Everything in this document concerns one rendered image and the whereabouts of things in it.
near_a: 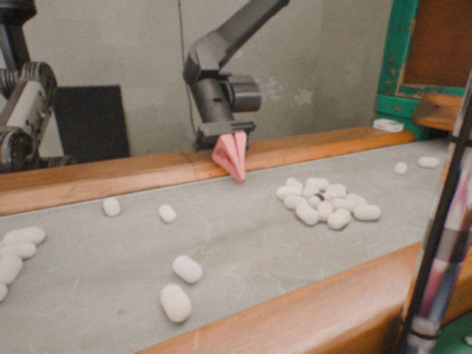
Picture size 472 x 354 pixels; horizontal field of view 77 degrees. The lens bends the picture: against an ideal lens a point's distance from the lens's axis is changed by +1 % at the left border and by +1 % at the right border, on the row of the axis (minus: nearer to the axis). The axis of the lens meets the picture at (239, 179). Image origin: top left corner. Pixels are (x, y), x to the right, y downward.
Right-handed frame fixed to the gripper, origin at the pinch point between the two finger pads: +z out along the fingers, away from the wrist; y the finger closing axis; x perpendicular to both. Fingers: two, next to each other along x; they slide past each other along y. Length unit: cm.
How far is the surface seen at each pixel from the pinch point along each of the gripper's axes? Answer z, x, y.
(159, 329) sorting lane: 18.2, -13.0, -18.1
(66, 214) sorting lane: -0.3, 2.3, -25.7
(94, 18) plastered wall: -177, 94, -9
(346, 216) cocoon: 13.4, -11.1, 6.2
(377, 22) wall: -114, 45, 157
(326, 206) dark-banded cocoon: 11.1, -9.7, 5.2
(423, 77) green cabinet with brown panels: -15, -5, 54
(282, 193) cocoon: 6.3, -5.0, 2.9
